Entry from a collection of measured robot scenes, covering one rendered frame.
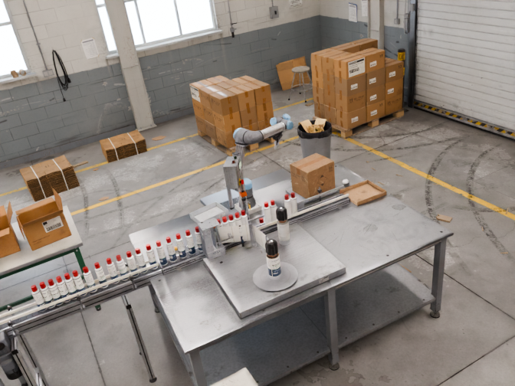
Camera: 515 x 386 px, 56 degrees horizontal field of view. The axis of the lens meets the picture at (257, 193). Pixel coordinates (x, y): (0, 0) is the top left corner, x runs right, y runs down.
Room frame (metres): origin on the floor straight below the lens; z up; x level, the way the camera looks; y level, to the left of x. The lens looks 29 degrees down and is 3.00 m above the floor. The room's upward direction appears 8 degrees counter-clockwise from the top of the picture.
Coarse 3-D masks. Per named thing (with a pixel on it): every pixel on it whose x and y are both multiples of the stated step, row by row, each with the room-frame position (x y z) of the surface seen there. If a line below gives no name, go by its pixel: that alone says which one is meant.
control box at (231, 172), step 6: (228, 156) 3.34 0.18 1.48; (228, 162) 3.23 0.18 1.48; (228, 168) 3.17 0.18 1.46; (234, 168) 3.16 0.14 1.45; (240, 168) 3.26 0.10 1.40; (228, 174) 3.17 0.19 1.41; (234, 174) 3.16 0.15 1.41; (228, 180) 3.17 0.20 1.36; (234, 180) 3.16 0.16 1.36; (240, 180) 3.21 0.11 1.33; (228, 186) 3.17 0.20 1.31; (234, 186) 3.16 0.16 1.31
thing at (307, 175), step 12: (312, 156) 3.87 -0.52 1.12; (324, 156) 3.83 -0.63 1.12; (300, 168) 3.66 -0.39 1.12; (312, 168) 3.63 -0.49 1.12; (324, 168) 3.67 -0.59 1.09; (300, 180) 3.66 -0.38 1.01; (312, 180) 3.60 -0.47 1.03; (324, 180) 3.66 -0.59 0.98; (300, 192) 3.67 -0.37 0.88; (312, 192) 3.59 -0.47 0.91
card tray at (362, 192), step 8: (360, 184) 3.73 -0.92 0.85; (368, 184) 3.74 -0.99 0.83; (344, 192) 3.65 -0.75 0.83; (352, 192) 3.64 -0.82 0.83; (360, 192) 3.62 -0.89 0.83; (368, 192) 3.60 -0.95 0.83; (376, 192) 3.58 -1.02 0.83; (384, 192) 3.51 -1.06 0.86; (352, 200) 3.51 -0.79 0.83; (360, 200) 3.49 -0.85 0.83; (368, 200) 3.45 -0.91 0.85
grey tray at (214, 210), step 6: (210, 204) 3.70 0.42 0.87; (216, 204) 3.73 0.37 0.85; (198, 210) 3.64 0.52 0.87; (204, 210) 3.66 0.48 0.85; (210, 210) 3.67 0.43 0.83; (216, 210) 3.66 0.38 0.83; (222, 210) 3.64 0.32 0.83; (192, 216) 3.54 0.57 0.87; (198, 216) 3.60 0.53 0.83; (204, 216) 3.58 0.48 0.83; (210, 216) 3.57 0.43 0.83; (216, 216) 3.50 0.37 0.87; (222, 216) 3.53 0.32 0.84; (198, 222) 3.46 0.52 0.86
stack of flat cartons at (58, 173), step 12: (60, 156) 6.69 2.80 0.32; (24, 168) 6.42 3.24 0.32; (36, 168) 6.37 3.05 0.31; (48, 168) 6.31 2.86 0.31; (60, 168) 6.25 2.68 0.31; (72, 168) 6.27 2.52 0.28; (36, 180) 6.04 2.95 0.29; (48, 180) 6.11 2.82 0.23; (60, 180) 6.17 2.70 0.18; (72, 180) 6.24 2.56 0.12; (36, 192) 6.00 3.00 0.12; (48, 192) 6.08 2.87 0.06; (60, 192) 6.13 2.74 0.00
